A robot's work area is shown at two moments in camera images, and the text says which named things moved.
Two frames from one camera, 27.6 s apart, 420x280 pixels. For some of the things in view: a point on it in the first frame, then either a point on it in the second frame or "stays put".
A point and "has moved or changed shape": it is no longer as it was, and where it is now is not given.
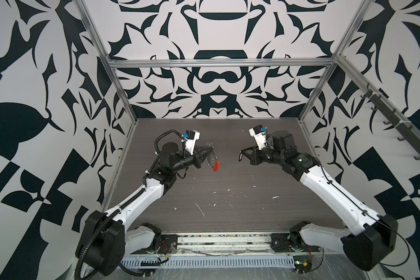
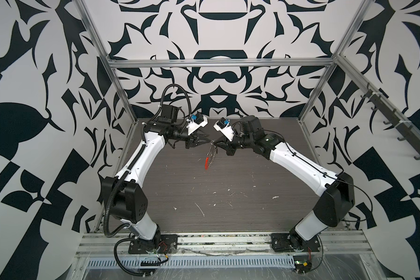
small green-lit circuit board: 302,263 stays put
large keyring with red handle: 216,166 has moved or changed shape
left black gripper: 199,157 → 193,139
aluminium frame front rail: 224,245 stays put
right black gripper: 255,156 → 228,147
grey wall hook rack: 417,143 stays put
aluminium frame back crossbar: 326,63 stays put
